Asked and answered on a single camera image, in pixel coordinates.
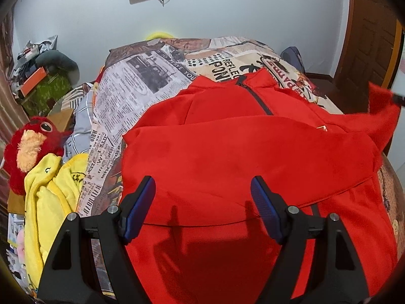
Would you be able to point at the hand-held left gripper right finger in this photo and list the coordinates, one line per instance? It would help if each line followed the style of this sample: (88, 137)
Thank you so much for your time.
(265, 209)

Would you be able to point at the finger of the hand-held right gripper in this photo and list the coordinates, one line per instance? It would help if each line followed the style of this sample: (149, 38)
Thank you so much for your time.
(399, 98)

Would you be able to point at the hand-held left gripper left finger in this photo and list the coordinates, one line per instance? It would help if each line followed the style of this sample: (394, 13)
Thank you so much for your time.
(142, 209)

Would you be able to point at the red zip jacket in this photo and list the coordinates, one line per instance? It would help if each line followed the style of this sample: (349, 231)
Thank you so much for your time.
(221, 152)

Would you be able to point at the brown wooden door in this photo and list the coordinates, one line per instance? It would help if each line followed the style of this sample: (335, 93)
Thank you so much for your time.
(370, 22)

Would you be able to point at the yellow towel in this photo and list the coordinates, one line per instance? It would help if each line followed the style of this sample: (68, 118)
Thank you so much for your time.
(47, 196)

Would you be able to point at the grey checked cloth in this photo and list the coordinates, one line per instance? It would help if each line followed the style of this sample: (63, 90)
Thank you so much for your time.
(82, 117)

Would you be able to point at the dark blue backpack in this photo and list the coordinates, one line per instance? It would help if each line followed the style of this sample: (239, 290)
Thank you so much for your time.
(294, 58)

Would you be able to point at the red plush toy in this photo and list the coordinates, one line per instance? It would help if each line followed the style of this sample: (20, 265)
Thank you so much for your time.
(47, 139)

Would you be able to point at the brown cardboard box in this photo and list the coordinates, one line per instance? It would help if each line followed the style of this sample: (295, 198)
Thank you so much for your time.
(63, 118)

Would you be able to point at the flat brown cardboard piece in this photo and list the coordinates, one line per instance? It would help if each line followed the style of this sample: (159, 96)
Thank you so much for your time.
(15, 201)

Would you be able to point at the newspaper print blanket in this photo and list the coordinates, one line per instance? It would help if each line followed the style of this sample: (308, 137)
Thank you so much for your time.
(142, 79)

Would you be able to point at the green patterned bag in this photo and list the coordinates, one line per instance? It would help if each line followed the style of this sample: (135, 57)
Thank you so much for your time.
(50, 95)

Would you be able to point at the orange box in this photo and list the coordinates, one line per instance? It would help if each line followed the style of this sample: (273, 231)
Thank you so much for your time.
(33, 80)

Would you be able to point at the grey neck pillow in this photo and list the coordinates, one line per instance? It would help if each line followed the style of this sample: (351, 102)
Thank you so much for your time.
(60, 58)

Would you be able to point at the yellow round cushion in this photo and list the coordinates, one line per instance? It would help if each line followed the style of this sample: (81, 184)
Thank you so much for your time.
(161, 34)

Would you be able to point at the pile of silver plastic bags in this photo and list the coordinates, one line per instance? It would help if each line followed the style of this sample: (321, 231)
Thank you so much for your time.
(34, 46)

